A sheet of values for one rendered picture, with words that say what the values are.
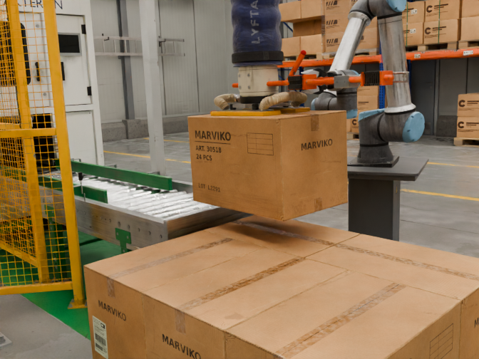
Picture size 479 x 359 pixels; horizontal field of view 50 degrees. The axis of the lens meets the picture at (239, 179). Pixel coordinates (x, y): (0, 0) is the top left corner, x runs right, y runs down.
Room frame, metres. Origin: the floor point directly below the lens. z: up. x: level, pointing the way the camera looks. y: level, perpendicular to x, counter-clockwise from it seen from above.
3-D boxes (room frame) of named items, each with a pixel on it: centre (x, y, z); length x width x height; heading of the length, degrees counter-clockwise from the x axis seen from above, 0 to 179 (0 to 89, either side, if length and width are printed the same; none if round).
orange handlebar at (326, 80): (2.23, -0.32, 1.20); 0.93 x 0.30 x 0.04; 42
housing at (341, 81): (1.95, -0.41, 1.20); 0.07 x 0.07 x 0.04; 42
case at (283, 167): (2.28, -0.12, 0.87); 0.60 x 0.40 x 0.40; 40
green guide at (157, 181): (3.77, 0.96, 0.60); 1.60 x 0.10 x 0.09; 44
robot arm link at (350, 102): (2.34, -0.49, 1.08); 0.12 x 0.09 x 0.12; 38
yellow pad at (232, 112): (2.23, -0.03, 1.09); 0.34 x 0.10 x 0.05; 42
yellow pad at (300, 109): (2.36, -0.17, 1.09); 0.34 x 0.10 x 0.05; 42
